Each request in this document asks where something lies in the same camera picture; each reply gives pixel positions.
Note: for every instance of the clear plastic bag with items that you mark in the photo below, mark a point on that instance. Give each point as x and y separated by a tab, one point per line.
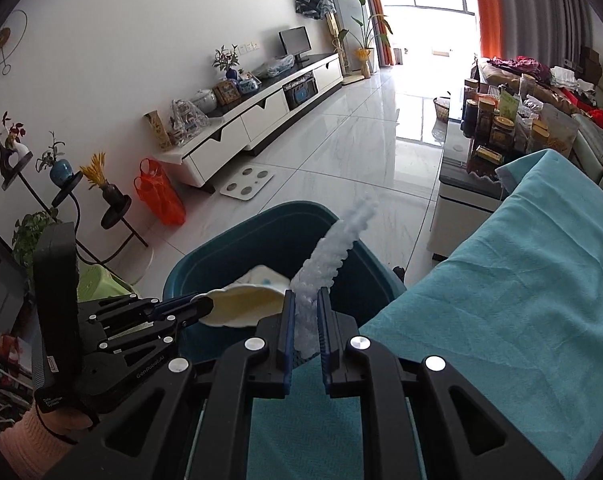
189	120

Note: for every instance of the teal plastic bin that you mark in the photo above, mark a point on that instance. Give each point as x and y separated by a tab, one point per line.
281	230

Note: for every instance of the red cloth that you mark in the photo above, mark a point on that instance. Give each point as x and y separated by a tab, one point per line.
599	115

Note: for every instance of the green sofa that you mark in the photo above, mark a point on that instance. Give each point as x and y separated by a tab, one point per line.
594	140

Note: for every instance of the gold stand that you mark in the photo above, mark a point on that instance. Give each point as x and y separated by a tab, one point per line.
334	35

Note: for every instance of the white plastic pile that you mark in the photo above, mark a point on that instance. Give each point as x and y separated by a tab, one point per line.
565	77

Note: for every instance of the glass top coffee table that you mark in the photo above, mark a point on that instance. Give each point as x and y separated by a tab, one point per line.
456	195

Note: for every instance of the orange curtain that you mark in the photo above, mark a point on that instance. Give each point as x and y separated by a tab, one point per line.
370	0
486	5

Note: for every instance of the person's left hand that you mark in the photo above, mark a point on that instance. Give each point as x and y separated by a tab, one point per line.
63	419

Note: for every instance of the blue printed cloth bundle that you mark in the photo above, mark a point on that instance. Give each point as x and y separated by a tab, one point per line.
314	1

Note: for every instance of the person's left forearm pink sleeve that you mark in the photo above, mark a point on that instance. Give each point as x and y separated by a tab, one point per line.
28	450

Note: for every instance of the white blue-spotted wrapper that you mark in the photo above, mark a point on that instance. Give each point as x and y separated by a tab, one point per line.
264	277

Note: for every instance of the white vase red flowers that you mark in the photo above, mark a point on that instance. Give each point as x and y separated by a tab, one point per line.
18	147

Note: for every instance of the dark vase yellow wheat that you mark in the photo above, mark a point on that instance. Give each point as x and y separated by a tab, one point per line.
108	190

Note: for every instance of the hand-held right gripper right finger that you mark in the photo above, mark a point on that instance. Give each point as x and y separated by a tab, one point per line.
325	340

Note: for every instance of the gold cardboard box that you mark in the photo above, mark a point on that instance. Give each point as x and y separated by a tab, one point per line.
157	130

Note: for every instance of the wooden framed picture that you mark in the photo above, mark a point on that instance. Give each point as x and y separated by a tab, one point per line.
227	93

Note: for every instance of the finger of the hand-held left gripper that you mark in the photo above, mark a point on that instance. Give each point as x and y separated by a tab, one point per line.
186	303
156	335

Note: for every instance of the cream paper sheet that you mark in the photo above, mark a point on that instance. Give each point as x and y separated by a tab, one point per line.
246	307

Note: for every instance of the black monitor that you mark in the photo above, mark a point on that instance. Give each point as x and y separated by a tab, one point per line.
294	42

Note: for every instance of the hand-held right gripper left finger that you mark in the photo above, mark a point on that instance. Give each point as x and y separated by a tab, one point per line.
287	345

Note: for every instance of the orange plastic bag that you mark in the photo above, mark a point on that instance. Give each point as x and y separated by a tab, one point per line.
161	197

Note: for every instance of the teal and grey tablecloth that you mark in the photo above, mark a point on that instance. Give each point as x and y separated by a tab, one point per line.
506	310

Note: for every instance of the white bathroom scale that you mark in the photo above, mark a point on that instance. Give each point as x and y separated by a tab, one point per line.
247	184

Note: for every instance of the cardboard boxes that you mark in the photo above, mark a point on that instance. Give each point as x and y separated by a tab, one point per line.
590	62

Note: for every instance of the green packet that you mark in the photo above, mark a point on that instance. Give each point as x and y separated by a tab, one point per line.
507	105

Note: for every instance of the dark patterned tray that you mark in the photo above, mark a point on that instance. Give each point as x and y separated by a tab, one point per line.
485	160

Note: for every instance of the grey curtain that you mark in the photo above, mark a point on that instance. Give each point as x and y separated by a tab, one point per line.
546	5

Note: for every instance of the tan paper packet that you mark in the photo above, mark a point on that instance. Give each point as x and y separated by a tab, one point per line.
556	132

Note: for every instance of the green plastic stool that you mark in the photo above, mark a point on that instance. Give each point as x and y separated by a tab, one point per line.
98	282

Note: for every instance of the white ceramic jar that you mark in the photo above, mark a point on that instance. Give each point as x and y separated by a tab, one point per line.
205	100

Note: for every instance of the blue pot plant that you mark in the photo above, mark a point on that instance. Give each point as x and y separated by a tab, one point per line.
60	170

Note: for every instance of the green leafy plant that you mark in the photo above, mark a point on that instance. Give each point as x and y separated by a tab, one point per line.
31	240

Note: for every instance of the black metal plant stand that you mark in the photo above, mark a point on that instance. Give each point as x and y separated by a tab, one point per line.
116	207

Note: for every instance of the pile of dark red clothes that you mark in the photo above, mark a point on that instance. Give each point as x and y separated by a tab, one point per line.
519	67

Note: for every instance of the tall leafy plant yellow pot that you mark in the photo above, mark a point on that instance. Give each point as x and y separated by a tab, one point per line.
364	30

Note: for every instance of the white wall sockets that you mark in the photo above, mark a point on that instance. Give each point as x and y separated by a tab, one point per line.
248	47

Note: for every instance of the woven basket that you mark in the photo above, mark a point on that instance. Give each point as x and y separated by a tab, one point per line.
442	109

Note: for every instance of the small potted plant blue vase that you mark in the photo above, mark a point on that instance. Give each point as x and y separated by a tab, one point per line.
226	62

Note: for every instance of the group of dark lidded jars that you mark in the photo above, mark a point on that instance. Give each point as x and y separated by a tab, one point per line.
486	120

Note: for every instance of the white TV cabinet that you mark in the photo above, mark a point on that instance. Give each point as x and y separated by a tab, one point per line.
261	112

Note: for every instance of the clear bubble wrap strip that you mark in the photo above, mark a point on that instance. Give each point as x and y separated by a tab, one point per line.
326	255

